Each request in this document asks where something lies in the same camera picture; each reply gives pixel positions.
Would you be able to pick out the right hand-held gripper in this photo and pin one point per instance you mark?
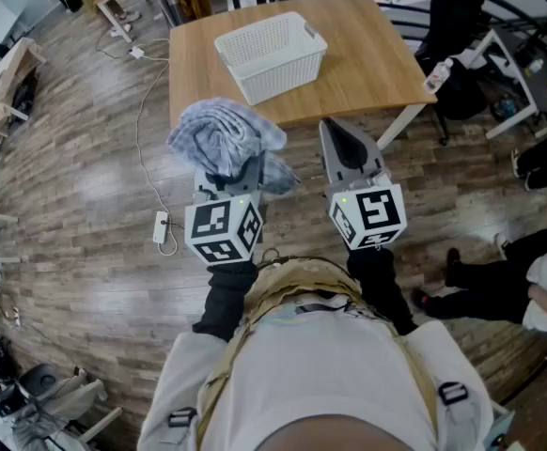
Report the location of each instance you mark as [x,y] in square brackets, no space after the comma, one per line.
[377,209]

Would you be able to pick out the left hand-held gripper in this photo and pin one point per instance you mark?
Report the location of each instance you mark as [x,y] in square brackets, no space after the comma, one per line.
[217,223]

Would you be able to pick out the blue plaid clothes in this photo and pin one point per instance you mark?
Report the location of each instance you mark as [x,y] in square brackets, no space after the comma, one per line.
[222,134]

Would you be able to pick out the white plastic basket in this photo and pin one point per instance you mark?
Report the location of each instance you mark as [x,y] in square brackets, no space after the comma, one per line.
[278,64]

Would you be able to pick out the person's left forearm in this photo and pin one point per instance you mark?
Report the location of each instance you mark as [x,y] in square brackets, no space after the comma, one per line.
[226,299]

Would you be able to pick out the person's right forearm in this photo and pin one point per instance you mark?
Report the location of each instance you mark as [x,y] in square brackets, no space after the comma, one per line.
[379,284]

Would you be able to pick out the white power strip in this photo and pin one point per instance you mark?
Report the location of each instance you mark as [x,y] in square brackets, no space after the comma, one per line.
[160,227]

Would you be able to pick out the person's tan vest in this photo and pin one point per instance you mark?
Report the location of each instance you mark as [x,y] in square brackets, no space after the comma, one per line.
[292,280]

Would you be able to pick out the clear water bottle red label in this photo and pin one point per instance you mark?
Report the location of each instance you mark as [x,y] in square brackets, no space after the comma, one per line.
[437,77]

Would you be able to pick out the black office chair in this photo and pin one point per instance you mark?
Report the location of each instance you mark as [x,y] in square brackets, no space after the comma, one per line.
[461,97]

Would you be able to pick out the black metal railing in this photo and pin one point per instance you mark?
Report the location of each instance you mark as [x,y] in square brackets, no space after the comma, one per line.
[395,5]

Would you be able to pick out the white charger adapter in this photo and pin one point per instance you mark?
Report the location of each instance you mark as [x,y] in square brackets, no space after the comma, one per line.
[136,52]

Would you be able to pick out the person's white shirt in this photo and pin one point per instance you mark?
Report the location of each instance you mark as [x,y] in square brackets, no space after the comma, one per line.
[320,374]

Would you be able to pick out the light wooden desk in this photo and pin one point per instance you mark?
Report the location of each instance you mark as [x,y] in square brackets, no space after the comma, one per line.
[12,73]

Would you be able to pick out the chair with grey jacket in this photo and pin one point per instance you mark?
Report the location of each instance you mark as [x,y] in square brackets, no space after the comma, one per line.
[43,416]

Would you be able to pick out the white frame dark desk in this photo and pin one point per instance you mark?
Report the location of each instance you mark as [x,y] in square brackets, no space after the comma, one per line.
[525,82]

